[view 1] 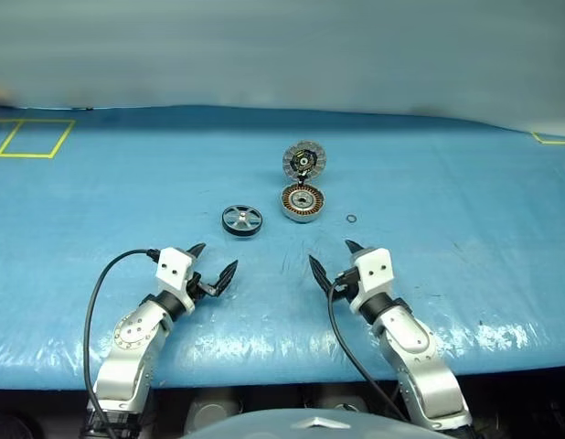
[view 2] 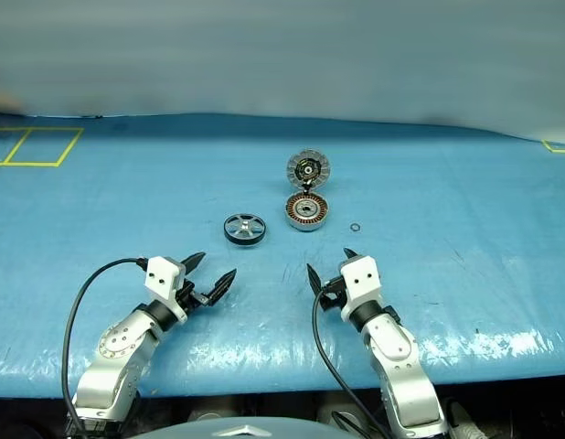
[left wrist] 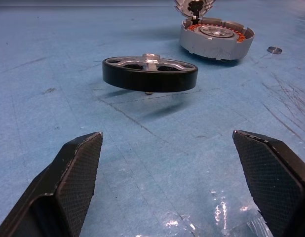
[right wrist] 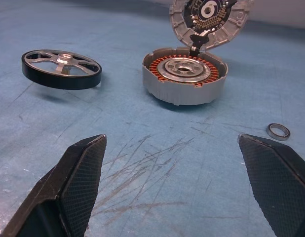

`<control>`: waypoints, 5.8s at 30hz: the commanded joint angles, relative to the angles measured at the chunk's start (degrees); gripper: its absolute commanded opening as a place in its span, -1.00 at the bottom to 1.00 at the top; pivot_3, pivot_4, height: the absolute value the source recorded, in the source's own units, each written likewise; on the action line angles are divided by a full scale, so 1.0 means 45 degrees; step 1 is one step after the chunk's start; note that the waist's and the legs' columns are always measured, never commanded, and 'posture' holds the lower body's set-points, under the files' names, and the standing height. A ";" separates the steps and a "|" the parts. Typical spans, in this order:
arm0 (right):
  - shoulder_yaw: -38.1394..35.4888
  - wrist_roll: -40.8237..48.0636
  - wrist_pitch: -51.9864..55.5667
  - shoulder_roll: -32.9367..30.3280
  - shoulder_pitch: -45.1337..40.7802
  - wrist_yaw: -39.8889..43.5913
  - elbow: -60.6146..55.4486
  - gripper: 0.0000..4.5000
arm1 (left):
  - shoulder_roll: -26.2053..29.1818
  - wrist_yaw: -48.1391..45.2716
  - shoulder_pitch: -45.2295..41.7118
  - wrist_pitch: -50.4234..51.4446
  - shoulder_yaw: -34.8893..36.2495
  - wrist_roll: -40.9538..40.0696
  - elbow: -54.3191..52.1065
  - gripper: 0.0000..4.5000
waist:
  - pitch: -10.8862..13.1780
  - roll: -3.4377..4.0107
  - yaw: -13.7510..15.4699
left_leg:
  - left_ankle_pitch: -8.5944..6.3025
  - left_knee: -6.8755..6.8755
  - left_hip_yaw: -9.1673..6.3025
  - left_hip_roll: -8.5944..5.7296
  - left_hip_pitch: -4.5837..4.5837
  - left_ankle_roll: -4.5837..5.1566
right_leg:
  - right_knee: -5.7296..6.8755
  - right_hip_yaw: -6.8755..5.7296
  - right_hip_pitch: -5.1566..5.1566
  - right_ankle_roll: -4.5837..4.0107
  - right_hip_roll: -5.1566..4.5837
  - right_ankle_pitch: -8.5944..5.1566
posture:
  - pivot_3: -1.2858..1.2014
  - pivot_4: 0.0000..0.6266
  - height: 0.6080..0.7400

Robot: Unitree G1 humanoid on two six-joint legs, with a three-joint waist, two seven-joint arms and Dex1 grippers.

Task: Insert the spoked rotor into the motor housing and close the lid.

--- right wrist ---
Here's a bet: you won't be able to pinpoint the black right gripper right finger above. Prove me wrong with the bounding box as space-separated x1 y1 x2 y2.
237 133 305 237

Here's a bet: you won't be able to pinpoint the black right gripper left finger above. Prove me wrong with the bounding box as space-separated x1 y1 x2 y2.
0 134 108 237

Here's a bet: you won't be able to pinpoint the black ring silver spoke rotor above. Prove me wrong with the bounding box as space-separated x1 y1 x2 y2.
21 46 103 91

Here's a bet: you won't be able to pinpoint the grey motor housing copper windings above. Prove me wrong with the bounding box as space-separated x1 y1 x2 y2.
142 46 229 107

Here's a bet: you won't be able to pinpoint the grey motor cover circuit board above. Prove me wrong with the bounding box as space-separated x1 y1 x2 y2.
168 0 256 56

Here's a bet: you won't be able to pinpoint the blue plastic table cover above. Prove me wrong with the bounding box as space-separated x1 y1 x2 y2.
0 0 305 237

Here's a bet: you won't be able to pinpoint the small silver bearing ring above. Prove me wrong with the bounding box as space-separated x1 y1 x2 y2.
266 122 293 141

